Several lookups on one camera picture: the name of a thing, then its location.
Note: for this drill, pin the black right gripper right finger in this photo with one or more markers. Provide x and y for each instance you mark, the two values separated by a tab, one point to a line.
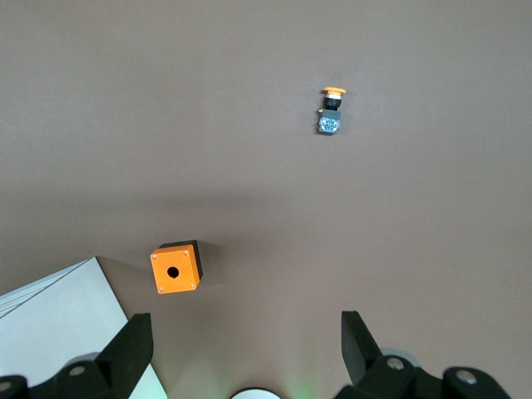
361	357

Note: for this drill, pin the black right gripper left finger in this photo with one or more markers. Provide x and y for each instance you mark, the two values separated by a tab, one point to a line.
124	353

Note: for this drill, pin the orange push button switch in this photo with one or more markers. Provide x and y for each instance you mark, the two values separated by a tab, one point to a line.
331	112

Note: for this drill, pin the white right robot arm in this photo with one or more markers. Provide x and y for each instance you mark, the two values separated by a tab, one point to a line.
257	395

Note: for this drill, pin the white drawer cabinet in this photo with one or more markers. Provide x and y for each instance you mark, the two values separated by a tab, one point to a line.
62	332

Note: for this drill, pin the brown table cover mat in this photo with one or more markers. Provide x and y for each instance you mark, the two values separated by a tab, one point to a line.
266	166

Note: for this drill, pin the orange button enclosure box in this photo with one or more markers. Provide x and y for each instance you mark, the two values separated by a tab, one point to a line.
183	266

